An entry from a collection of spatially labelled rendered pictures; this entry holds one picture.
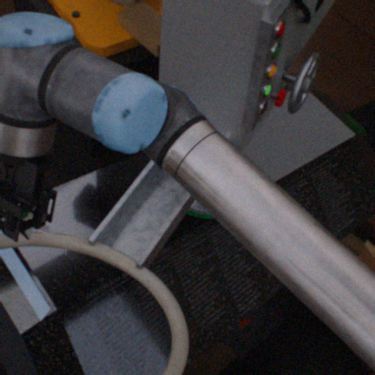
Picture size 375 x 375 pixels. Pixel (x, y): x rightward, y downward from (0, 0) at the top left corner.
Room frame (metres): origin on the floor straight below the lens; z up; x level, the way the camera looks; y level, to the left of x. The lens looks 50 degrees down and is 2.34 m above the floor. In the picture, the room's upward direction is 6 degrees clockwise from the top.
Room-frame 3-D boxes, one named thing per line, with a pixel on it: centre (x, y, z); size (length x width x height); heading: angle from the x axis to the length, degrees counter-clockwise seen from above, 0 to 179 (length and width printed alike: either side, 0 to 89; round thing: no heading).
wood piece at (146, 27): (1.86, 0.17, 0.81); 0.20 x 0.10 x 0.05; 45
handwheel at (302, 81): (1.29, -0.21, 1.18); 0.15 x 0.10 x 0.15; 157
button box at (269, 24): (1.12, -0.13, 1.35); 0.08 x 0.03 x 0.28; 157
